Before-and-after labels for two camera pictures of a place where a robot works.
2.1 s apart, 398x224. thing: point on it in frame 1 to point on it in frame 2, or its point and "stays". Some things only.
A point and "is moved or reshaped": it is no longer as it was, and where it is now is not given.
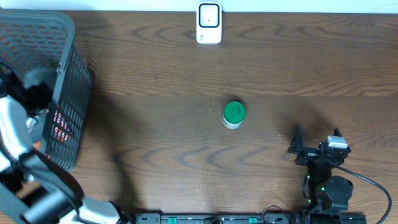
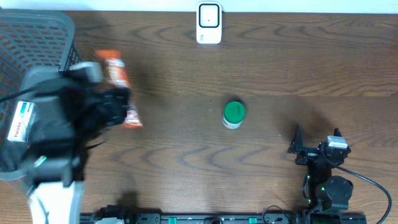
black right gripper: (308, 154) stays
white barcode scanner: (209, 22) stays
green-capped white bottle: (234, 114) stays
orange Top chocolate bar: (62, 129) is moved or reshaped
